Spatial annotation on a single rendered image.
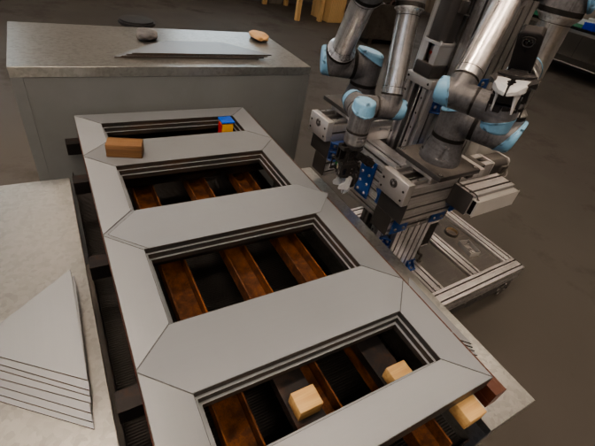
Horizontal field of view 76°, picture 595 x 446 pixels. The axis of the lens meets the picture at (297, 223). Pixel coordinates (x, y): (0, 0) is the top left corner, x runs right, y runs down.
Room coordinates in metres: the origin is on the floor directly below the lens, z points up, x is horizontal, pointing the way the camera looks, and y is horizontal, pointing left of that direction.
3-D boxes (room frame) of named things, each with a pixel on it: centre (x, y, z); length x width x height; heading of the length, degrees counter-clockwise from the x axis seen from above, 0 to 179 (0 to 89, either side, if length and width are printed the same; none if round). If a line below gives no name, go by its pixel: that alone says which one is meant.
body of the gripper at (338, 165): (1.22, -0.13, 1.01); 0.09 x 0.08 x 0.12; 126
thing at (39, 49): (1.93, 0.80, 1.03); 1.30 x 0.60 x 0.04; 126
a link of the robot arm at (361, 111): (1.23, -0.13, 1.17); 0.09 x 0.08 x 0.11; 14
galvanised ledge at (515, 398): (1.12, -0.31, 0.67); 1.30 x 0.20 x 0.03; 36
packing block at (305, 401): (0.44, -0.10, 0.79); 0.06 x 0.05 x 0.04; 126
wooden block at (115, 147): (1.18, 0.67, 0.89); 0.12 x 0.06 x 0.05; 109
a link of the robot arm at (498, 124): (1.04, -0.45, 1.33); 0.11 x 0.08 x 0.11; 64
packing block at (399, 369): (0.56, -0.33, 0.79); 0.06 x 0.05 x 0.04; 126
